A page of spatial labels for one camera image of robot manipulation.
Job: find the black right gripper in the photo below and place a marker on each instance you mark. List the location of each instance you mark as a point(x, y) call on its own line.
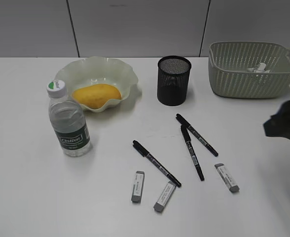
point(279, 124)

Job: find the white waste paper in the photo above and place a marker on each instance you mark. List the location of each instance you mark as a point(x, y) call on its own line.
point(259, 68)

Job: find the grey white eraser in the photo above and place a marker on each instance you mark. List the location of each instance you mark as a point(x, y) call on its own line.
point(227, 178)
point(164, 197)
point(138, 186)

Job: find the black marker pen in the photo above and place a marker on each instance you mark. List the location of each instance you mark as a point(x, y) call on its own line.
point(190, 148)
point(199, 137)
point(145, 153)

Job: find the yellow mango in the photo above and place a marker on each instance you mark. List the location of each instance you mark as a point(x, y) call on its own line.
point(96, 96)

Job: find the clear water bottle green label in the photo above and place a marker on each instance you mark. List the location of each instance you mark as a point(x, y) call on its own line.
point(68, 120)

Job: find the green plastic woven basket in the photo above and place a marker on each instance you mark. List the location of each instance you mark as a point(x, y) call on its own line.
point(228, 75)

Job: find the black mesh pen holder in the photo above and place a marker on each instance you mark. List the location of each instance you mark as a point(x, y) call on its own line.
point(173, 78)

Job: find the pale green wavy plate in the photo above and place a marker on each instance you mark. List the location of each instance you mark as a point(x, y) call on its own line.
point(99, 70)

